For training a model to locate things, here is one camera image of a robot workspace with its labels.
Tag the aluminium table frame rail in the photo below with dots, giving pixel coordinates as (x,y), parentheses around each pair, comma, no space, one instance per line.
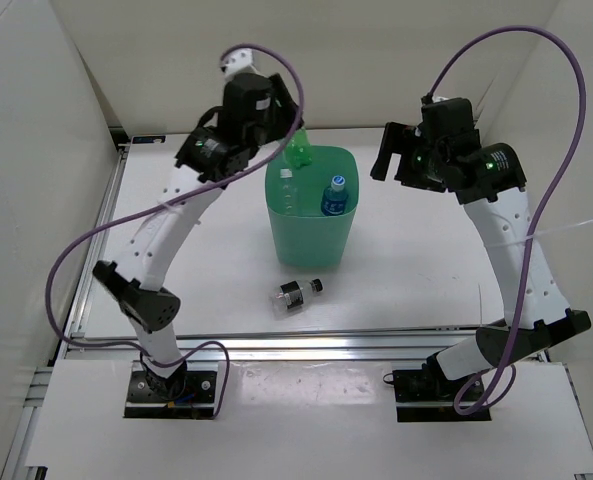
(306,398)

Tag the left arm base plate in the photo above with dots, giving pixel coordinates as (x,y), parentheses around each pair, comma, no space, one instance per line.
(189,394)

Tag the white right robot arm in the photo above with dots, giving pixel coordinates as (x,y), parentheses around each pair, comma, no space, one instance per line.
(537,316)

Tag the green plastic bin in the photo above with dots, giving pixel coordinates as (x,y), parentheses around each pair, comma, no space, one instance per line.
(310,239)

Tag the blue table corner sticker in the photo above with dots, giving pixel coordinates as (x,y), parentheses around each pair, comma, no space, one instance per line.
(148,139)

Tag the clear unlabelled plastic bottle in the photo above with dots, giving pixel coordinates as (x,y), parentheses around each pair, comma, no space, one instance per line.
(288,192)

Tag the dark blue label bottle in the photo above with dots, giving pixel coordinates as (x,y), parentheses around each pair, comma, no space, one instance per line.
(335,197)

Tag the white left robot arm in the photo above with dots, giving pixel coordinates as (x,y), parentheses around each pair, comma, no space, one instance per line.
(135,278)

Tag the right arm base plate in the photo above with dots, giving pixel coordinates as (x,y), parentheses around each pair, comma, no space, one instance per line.
(420,398)

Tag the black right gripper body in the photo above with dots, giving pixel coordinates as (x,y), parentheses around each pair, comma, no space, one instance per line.
(420,167)

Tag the green soda bottle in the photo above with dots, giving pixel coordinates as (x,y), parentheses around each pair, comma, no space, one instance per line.
(298,153)

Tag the black label small bottle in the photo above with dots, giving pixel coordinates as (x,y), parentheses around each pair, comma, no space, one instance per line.
(294,297)

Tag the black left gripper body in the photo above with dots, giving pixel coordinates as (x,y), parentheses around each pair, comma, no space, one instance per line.
(279,120)

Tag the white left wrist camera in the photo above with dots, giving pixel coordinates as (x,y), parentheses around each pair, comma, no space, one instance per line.
(237,62)

